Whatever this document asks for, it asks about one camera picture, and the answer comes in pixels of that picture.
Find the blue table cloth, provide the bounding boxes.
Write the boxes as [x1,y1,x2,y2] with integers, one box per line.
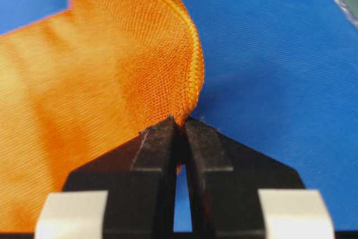
[1,0,357,230]

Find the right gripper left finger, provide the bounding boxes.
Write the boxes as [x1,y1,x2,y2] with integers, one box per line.
[35,118,177,238]

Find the orange towel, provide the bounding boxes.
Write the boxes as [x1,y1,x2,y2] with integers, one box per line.
[1,0,204,232]

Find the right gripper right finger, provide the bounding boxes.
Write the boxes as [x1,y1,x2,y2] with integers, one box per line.
[185,119,335,238]

